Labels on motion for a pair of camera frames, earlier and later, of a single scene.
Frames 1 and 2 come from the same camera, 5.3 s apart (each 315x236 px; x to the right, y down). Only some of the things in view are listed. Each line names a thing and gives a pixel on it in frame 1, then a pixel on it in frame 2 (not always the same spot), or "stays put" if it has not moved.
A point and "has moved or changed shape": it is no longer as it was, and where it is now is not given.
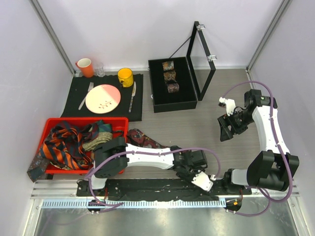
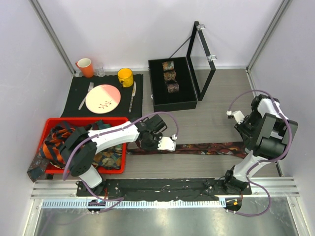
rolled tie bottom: (173, 87) stays put
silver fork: (90, 87) stays put
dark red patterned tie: (136, 137) has moved or changed shape
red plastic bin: (119, 123) stays put
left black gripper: (190, 179) → (154, 148)
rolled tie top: (168, 66) stays put
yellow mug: (126, 74) stays put
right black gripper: (226, 133) → (246, 135)
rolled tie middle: (170, 75) stays put
